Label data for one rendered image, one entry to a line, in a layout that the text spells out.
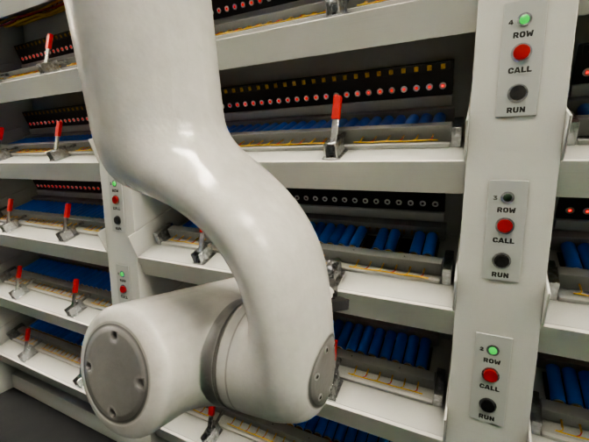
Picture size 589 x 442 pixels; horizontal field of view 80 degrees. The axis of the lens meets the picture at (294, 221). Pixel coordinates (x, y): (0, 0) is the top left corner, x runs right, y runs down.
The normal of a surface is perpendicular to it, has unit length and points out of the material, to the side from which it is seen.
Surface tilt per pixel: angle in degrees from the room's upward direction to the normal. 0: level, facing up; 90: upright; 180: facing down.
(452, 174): 111
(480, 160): 90
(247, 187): 44
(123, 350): 80
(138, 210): 90
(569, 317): 21
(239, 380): 84
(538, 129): 90
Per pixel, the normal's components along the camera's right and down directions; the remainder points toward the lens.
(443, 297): -0.17, -0.87
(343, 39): -0.42, 0.49
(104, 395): -0.47, 0.02
